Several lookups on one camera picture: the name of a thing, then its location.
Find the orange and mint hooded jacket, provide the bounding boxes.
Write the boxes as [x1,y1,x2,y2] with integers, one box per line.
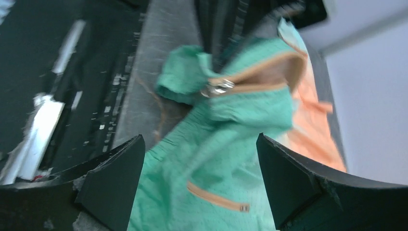
[127,19,346,231]

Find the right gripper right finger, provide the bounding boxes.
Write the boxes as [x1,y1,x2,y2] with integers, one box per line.
[256,134,408,231]

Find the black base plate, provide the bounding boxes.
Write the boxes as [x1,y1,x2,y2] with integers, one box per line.
[0,0,149,185]

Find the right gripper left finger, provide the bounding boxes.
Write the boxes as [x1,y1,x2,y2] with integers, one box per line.
[0,135,145,231]

